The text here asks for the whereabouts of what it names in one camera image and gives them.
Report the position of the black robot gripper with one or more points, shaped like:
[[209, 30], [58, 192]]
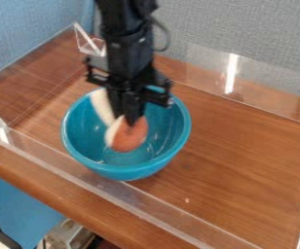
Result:
[[134, 82]]

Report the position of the brown and white toy mushroom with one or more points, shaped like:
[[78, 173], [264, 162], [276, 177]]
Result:
[[122, 137]]

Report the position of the blue plastic bowl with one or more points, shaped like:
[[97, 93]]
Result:
[[82, 132]]

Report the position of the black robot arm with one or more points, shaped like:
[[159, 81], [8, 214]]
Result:
[[125, 15]]

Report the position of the clear acrylic table barrier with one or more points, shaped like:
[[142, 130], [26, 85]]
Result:
[[226, 195]]

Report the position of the white power strip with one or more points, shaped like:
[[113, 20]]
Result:
[[69, 235]]

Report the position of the clear acrylic corner bracket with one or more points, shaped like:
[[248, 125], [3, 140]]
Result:
[[93, 47]]

